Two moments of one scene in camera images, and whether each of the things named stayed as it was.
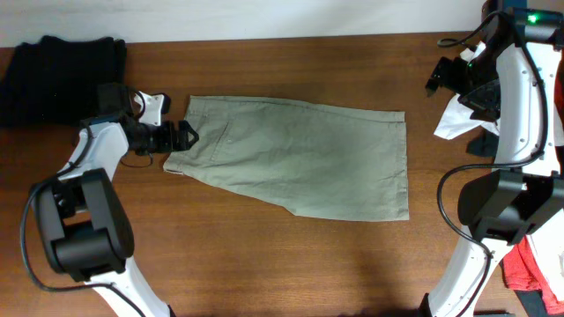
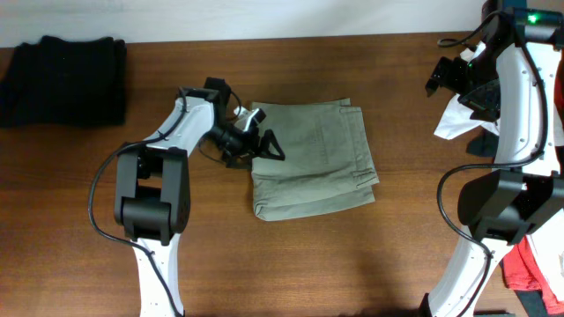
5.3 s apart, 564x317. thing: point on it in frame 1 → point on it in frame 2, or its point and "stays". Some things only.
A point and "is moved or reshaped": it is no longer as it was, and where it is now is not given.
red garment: [523, 268] stays
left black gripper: [166, 140] → [248, 146]
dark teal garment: [486, 144] stays
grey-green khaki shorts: [307, 159] is moved or reshaped
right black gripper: [487, 106] stays
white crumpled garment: [457, 121] stays
